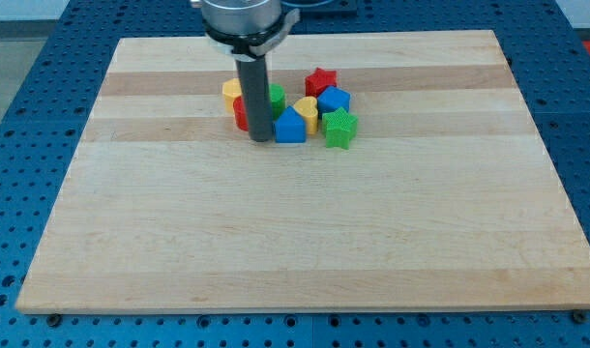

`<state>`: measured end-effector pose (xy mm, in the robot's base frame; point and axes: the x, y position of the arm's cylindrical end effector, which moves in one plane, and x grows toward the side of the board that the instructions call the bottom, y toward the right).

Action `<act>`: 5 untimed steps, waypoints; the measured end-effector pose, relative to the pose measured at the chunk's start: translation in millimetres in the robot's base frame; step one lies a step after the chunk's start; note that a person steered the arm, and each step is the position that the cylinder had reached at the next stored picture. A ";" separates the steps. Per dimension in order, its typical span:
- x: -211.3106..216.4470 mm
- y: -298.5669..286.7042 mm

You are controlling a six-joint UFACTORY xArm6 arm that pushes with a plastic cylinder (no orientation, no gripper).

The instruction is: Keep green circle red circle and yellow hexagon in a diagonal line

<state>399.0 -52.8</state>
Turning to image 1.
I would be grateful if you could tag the green circle block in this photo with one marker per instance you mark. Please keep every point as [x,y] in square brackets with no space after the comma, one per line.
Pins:
[277,99]

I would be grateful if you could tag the blue triangle block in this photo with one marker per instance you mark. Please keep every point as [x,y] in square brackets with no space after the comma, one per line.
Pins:
[290,127]

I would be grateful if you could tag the yellow hexagon block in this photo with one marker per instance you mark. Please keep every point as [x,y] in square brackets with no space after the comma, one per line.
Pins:
[230,90]

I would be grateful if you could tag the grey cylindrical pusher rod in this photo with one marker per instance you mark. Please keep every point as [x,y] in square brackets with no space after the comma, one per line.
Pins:
[254,83]

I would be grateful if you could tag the yellow heart block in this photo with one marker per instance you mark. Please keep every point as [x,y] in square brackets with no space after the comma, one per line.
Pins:
[306,107]

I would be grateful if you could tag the red star block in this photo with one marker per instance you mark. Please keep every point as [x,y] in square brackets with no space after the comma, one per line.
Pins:
[319,80]

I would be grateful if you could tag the red circle block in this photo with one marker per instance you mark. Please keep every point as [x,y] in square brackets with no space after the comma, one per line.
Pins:
[240,114]

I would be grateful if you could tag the green star block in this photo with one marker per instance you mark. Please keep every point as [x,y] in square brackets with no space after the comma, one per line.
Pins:
[339,128]

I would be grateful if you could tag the blue cube block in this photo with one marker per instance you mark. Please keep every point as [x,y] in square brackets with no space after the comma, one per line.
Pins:
[333,98]

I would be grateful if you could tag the wooden board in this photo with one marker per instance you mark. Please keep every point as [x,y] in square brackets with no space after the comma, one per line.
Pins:
[446,199]

